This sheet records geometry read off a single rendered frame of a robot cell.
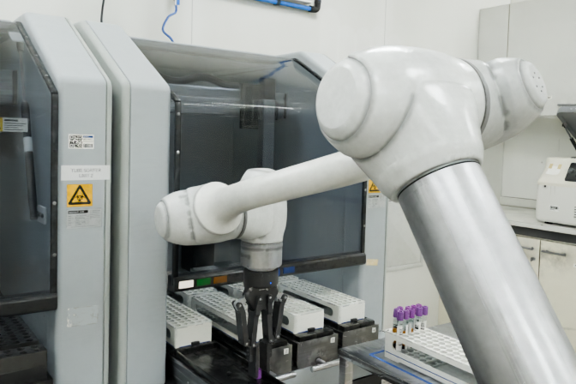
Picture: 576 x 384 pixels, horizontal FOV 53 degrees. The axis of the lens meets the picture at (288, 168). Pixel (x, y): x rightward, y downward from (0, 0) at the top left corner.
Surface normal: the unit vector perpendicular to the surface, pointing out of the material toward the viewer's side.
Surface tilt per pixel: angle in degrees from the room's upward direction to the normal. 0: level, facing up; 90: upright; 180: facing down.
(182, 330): 90
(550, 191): 90
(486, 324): 81
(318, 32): 90
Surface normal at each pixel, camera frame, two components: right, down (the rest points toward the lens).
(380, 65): 0.11, -0.58
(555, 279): -0.81, 0.01
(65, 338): 0.59, 0.06
